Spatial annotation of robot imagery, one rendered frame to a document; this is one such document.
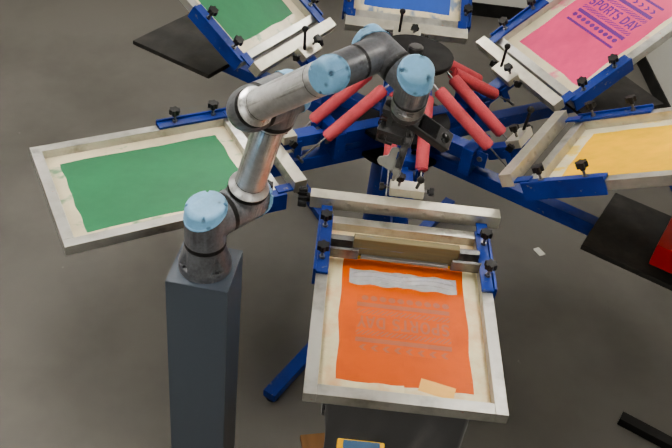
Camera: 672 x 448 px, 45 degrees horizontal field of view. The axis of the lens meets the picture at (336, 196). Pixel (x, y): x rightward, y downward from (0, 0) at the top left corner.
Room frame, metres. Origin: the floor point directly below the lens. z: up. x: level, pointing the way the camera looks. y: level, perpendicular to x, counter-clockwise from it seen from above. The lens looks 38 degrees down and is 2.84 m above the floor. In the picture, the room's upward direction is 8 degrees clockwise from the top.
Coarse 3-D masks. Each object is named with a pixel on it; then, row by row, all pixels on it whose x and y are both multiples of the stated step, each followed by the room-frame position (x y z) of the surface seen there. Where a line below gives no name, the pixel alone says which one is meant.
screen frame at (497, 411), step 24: (336, 216) 2.23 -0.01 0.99; (432, 240) 2.20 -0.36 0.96; (456, 240) 2.21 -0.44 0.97; (480, 288) 1.97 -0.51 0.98; (312, 312) 1.75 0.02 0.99; (312, 336) 1.66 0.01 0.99; (312, 360) 1.56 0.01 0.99; (312, 384) 1.48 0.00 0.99; (504, 384) 1.57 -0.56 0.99; (384, 408) 1.45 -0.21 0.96; (408, 408) 1.45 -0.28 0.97; (432, 408) 1.45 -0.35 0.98; (456, 408) 1.46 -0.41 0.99; (480, 408) 1.47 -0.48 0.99; (504, 408) 1.48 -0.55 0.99
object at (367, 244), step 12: (360, 240) 2.04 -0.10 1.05; (372, 240) 2.05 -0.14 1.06; (384, 240) 2.05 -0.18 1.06; (396, 240) 2.06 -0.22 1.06; (408, 240) 2.07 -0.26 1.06; (360, 252) 2.04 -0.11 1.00; (372, 252) 2.05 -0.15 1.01; (384, 252) 2.05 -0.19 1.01; (396, 252) 2.05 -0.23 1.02; (408, 252) 2.05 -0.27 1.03; (420, 252) 2.05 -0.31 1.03; (432, 252) 2.05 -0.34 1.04; (444, 252) 2.05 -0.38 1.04; (456, 252) 2.05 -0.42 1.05
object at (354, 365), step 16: (400, 272) 2.02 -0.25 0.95; (352, 288) 1.92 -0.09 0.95; (368, 288) 1.93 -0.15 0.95; (384, 288) 1.94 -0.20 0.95; (400, 288) 1.95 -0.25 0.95; (352, 304) 1.84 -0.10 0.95; (352, 320) 1.78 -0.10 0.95; (352, 336) 1.71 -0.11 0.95; (352, 352) 1.64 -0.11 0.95; (368, 352) 1.65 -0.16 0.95; (336, 368) 1.58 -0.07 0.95; (352, 368) 1.58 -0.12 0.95; (368, 368) 1.59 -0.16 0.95; (384, 368) 1.60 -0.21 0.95; (400, 368) 1.61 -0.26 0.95; (400, 384) 1.55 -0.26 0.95
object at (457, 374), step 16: (416, 272) 2.03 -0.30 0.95; (432, 272) 2.04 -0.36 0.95; (448, 272) 2.05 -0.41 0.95; (464, 304) 1.91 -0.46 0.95; (464, 320) 1.84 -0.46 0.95; (464, 336) 1.77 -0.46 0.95; (464, 352) 1.70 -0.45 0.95; (416, 368) 1.62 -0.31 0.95; (432, 368) 1.62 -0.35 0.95; (448, 368) 1.63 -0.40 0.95; (464, 368) 1.64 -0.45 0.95; (416, 384) 1.56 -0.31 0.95; (448, 384) 1.57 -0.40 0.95; (464, 384) 1.58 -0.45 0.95
